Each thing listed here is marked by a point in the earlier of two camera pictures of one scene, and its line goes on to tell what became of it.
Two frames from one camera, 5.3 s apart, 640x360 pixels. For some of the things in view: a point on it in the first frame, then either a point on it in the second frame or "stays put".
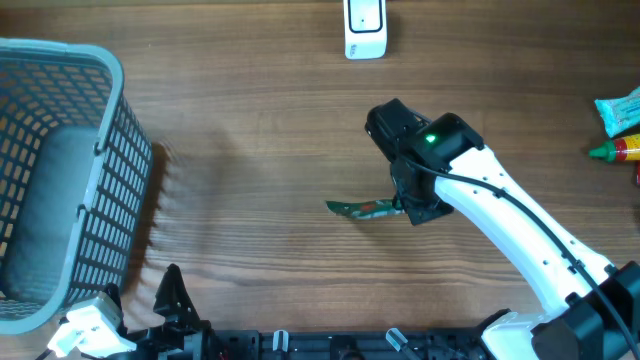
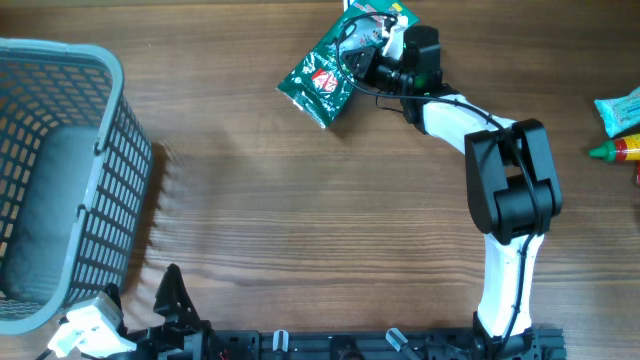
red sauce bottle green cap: (619, 149) stays put
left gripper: (182, 317) stays put
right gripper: (417, 211) to (364, 67)
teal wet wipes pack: (620, 113) stays put
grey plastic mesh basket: (75, 168) stays put
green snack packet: (367, 209) to (319, 81)
